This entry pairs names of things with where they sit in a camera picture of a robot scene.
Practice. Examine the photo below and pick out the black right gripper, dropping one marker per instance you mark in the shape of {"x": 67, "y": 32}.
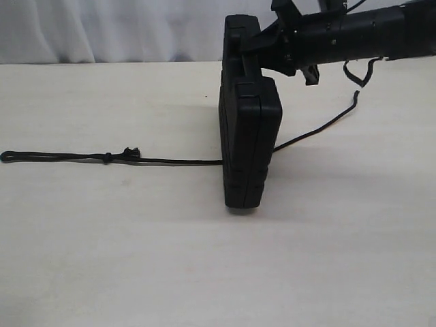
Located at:
{"x": 279, "y": 45}

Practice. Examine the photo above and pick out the black plastic carry case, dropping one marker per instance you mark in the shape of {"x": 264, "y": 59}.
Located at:
{"x": 250, "y": 114}

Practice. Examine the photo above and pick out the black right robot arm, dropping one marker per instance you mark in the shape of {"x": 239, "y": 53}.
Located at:
{"x": 301, "y": 42}

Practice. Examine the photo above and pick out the white backdrop curtain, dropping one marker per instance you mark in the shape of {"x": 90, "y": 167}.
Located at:
{"x": 46, "y": 32}

